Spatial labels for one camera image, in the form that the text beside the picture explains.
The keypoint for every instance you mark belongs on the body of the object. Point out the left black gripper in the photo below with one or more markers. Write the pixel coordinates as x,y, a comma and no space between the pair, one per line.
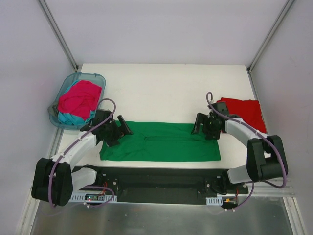
117,132

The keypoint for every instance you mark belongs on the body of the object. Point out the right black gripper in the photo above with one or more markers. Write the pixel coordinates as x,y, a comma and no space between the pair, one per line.
205,126

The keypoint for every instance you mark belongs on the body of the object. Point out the green t shirt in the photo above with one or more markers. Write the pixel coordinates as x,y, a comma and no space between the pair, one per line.
162,142

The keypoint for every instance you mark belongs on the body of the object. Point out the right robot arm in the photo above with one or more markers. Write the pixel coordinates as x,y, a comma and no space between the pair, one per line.
265,159

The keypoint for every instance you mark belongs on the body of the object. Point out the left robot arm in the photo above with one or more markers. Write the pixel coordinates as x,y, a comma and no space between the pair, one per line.
55,179

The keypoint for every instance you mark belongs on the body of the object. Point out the folded red t shirt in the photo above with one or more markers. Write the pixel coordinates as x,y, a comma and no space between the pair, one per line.
248,110

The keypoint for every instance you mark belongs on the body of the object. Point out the pink t shirt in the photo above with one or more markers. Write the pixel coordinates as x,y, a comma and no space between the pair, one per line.
80,99

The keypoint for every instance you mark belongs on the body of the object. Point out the teal t shirt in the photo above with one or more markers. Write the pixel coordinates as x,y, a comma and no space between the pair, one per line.
68,118

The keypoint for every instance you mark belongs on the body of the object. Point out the blue plastic bin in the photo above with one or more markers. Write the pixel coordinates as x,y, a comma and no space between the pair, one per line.
94,78

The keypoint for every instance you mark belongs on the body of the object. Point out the grey t shirt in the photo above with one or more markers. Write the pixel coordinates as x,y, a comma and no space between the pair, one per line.
52,109

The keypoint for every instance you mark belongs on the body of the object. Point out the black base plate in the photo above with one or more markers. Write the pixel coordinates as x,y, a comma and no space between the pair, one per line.
164,185

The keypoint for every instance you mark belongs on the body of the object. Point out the left white cable duct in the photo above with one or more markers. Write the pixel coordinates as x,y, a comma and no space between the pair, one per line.
92,198

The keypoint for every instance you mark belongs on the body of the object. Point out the white cable duct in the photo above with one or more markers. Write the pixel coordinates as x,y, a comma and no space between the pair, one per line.
214,201
92,198

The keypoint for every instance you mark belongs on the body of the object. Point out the right white cable duct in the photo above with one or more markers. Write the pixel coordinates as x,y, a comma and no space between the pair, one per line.
214,201

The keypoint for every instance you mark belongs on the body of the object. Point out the left corner aluminium post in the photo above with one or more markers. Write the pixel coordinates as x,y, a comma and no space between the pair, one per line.
58,34

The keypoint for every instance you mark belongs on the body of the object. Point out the corner aluminium post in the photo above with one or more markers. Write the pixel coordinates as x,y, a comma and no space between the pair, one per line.
272,31
58,34

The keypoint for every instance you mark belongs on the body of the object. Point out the right corner aluminium post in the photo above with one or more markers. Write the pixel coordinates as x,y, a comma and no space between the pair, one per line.
272,31

